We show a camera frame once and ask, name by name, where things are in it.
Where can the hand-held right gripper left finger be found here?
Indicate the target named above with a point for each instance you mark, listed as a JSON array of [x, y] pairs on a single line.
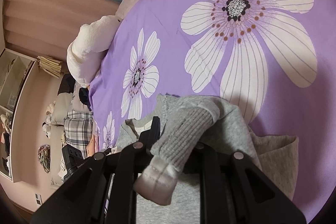
[[149, 134]]

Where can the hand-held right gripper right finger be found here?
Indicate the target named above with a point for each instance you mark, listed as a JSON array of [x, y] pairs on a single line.
[[223, 166]]

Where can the grey sweatshirt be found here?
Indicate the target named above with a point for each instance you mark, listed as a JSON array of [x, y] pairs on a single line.
[[236, 119]]

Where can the orange printed folded garment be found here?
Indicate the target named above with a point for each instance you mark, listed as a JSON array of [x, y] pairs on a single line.
[[91, 146]]

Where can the floral cloth bundle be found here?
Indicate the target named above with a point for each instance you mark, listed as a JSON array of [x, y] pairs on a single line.
[[44, 158]]

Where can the plaid pillow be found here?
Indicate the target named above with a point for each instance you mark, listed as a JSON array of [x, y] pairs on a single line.
[[77, 132]]

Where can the white plush toy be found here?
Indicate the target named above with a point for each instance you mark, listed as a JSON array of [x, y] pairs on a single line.
[[48, 121]]

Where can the sage green pillow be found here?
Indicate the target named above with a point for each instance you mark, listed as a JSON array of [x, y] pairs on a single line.
[[61, 111]]

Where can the navy cloth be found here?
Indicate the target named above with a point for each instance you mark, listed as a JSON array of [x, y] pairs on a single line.
[[84, 99]]

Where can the dark brown cushion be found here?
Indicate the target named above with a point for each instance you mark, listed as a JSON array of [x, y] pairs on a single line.
[[65, 85]]

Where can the white cubby shelf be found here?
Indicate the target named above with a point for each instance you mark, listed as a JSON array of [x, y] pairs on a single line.
[[23, 98]]

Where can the white fluffy plush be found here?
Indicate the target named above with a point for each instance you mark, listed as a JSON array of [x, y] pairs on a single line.
[[86, 56]]

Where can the purple floral blanket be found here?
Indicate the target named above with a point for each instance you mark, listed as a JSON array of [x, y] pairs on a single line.
[[168, 3]]

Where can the pink curtain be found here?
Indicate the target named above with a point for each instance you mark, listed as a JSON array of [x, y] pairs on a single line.
[[52, 24]]

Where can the white wall socket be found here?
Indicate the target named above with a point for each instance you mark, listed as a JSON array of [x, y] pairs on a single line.
[[38, 199]]

